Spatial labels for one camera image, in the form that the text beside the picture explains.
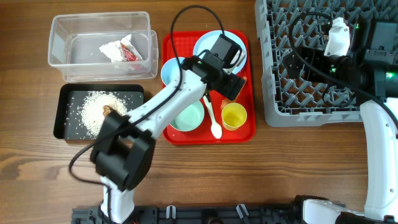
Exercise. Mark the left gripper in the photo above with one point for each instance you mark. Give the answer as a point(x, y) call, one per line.
point(232, 87)

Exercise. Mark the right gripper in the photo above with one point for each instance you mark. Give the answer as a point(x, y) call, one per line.
point(296, 65)

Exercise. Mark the green bowl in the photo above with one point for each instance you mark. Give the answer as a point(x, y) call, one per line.
point(190, 118)

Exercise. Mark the light blue bowl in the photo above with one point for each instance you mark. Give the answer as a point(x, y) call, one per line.
point(170, 71)

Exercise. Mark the red foil wrapper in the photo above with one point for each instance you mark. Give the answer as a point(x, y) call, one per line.
point(130, 57)

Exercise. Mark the white napkin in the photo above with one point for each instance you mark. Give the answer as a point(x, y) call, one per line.
point(114, 52)

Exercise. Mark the brown food scrap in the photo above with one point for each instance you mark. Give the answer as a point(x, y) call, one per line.
point(107, 110)

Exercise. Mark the white rice pile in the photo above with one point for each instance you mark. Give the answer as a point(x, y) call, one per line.
point(84, 112)

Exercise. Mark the orange carrot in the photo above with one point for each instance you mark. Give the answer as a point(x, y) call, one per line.
point(227, 101)

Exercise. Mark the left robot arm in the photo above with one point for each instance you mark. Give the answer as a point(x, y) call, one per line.
point(124, 149)

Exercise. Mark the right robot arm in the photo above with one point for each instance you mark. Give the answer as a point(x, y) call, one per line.
point(364, 63)

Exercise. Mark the grey dishwasher rack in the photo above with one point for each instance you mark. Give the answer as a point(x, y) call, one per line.
point(297, 102)

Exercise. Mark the yellow cup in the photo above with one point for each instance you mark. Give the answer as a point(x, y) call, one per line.
point(233, 116)

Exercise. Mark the white plastic spoon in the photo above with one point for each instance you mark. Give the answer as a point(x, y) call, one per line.
point(216, 129)

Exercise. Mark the light blue plate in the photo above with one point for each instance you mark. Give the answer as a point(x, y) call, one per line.
point(206, 41)

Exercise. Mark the black plastic tray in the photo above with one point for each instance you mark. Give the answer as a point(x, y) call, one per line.
point(65, 91)

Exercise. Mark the clear plastic bin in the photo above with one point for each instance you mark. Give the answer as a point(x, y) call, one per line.
point(75, 40)

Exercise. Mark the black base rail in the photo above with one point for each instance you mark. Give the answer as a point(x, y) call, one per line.
point(199, 215)

